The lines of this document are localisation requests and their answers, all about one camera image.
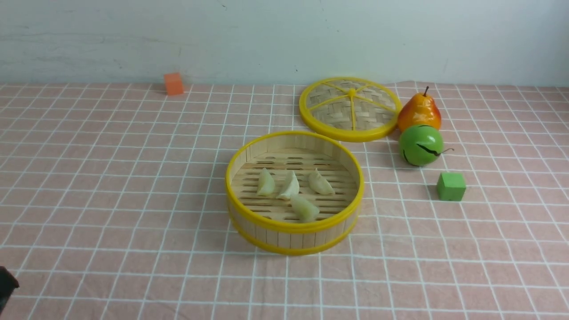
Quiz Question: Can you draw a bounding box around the orange yellow toy pear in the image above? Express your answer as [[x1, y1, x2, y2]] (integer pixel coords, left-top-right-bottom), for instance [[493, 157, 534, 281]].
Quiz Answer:
[[397, 86, 442, 132]]

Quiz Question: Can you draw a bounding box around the pale dumpling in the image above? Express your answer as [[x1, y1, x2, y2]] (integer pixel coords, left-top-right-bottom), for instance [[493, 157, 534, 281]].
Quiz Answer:
[[276, 170, 300, 200], [308, 168, 336, 195], [256, 168, 276, 196], [290, 195, 320, 223]]

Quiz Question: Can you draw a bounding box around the orange foam cube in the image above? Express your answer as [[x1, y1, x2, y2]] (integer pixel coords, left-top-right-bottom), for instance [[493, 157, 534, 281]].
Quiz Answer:
[[163, 72, 184, 96]]

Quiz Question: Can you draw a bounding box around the green toy apple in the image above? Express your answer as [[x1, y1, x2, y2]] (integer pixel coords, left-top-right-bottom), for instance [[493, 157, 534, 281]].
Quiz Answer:
[[399, 125, 454, 167]]

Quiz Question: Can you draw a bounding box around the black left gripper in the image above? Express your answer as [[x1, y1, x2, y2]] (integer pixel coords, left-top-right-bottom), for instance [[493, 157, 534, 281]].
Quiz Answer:
[[0, 266, 20, 313]]

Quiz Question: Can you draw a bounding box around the green foam cube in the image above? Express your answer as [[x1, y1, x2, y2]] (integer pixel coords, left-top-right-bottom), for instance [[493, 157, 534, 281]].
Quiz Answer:
[[437, 172, 467, 202]]

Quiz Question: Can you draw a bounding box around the pink checkered tablecloth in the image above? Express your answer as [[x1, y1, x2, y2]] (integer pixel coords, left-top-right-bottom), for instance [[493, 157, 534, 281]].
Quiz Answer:
[[0, 83, 569, 320]]

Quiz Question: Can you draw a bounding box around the yellow rimmed woven steamer lid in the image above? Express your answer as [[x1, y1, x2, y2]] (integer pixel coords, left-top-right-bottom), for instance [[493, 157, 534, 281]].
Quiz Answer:
[[298, 77, 402, 143]]

